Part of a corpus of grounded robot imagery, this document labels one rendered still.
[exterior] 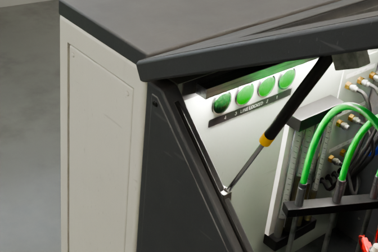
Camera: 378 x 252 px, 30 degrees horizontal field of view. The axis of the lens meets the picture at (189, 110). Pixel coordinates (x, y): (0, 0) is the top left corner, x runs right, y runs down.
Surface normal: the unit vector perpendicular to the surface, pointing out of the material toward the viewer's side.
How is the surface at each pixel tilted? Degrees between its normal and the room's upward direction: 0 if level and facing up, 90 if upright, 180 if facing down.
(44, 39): 0
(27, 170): 0
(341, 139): 90
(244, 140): 90
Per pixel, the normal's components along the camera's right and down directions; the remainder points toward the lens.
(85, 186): -0.75, 0.28
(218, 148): 0.66, 0.44
